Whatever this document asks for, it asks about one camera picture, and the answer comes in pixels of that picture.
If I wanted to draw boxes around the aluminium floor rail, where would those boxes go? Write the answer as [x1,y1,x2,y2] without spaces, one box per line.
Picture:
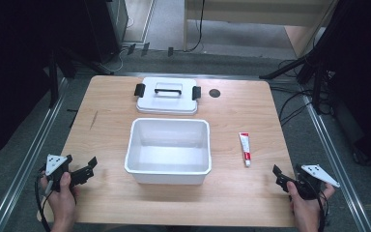
[300,92,371,232]
[0,76,70,232]

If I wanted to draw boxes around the person's left hand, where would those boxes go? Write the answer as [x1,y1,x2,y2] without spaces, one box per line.
[40,171,80,226]

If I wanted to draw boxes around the black curtain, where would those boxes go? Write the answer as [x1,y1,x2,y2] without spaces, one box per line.
[315,0,371,175]
[0,0,93,164]

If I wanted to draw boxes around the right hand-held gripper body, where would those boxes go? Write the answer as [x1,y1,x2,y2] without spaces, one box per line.
[289,163,341,201]

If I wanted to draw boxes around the white and red tube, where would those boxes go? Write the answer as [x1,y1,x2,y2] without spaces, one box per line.
[238,131,252,168]

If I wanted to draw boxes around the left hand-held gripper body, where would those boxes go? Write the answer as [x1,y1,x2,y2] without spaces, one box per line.
[44,154,79,193]

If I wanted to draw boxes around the person's right hand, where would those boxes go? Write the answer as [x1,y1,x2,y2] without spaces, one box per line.
[285,181,336,226]

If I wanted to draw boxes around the black floor cables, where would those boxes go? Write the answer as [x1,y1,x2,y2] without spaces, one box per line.
[277,58,332,128]

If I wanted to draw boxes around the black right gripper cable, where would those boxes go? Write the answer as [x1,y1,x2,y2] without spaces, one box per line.
[305,180,330,232]

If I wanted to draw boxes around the black hanging cable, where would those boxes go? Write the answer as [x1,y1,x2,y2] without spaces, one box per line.
[186,0,207,53]

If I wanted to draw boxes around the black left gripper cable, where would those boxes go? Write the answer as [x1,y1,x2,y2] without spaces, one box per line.
[34,164,52,232]

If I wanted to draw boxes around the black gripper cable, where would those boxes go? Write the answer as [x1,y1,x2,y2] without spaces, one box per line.
[34,164,52,232]
[305,180,330,232]

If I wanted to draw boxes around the white floor cable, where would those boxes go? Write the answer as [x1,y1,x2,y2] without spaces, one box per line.
[100,15,136,74]

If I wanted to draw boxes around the black cabinet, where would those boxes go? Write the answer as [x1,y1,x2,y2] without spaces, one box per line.
[82,0,129,64]

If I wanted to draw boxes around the black metal stand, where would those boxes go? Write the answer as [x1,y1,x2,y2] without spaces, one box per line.
[46,44,114,109]
[258,0,346,116]

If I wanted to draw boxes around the light wooden furniture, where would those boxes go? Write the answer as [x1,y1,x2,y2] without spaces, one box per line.
[183,0,340,60]

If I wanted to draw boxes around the white lid with black handle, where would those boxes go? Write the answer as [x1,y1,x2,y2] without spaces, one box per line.
[133,76,203,116]

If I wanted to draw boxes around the white plastic storage box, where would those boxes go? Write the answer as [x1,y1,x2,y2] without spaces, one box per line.
[124,117,213,186]

